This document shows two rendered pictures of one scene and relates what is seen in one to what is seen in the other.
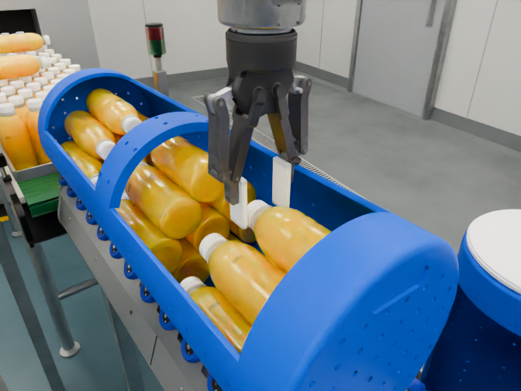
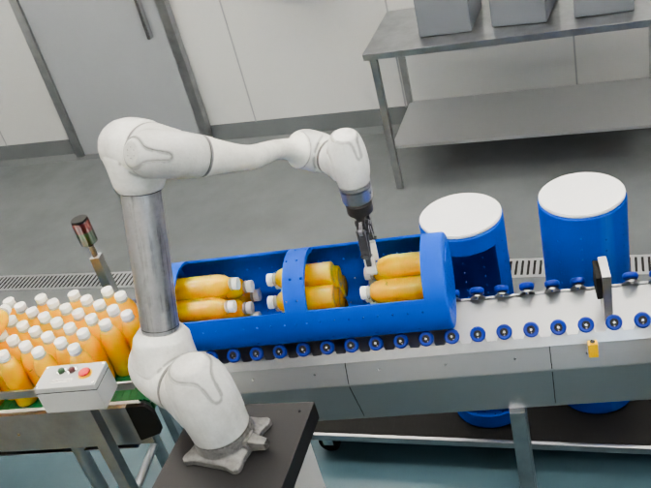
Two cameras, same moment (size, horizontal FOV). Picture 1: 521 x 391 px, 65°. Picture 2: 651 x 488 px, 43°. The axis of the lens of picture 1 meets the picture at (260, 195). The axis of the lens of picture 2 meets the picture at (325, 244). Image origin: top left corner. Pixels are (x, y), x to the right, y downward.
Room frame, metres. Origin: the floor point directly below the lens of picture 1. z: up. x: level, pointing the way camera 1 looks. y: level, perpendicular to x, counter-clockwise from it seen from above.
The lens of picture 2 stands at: (-1.09, 1.29, 2.53)
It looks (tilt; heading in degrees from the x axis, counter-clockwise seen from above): 32 degrees down; 324
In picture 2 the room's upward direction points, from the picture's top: 15 degrees counter-clockwise
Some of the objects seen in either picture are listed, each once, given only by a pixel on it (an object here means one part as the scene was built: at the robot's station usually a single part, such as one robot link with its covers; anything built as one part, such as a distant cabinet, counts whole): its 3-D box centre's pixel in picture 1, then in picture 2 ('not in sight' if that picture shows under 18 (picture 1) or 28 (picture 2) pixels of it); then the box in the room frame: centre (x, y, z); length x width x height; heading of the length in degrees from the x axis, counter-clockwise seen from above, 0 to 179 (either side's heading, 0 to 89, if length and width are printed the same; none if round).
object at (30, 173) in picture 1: (94, 157); not in sight; (1.07, 0.47, 0.96); 0.40 x 0.01 x 0.03; 127
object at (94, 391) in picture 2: not in sight; (76, 386); (1.00, 0.78, 1.05); 0.20 x 0.10 x 0.10; 37
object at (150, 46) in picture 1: (156, 46); (86, 236); (1.53, 0.37, 1.18); 0.06 x 0.06 x 0.05
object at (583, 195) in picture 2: not in sight; (581, 194); (0.24, -0.77, 1.03); 0.28 x 0.28 x 0.01
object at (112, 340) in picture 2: not in sight; (116, 348); (1.12, 0.58, 1.00); 0.07 x 0.07 x 0.19
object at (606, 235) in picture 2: not in sight; (589, 299); (0.24, -0.77, 0.59); 0.28 x 0.28 x 0.88
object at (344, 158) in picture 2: not in sight; (345, 156); (0.47, 0.00, 1.53); 0.13 x 0.11 x 0.16; 175
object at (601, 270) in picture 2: not in sight; (602, 289); (-0.05, -0.38, 1.00); 0.10 x 0.04 x 0.15; 127
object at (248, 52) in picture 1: (260, 72); (360, 214); (0.46, 0.00, 1.35); 0.08 x 0.07 x 0.09; 127
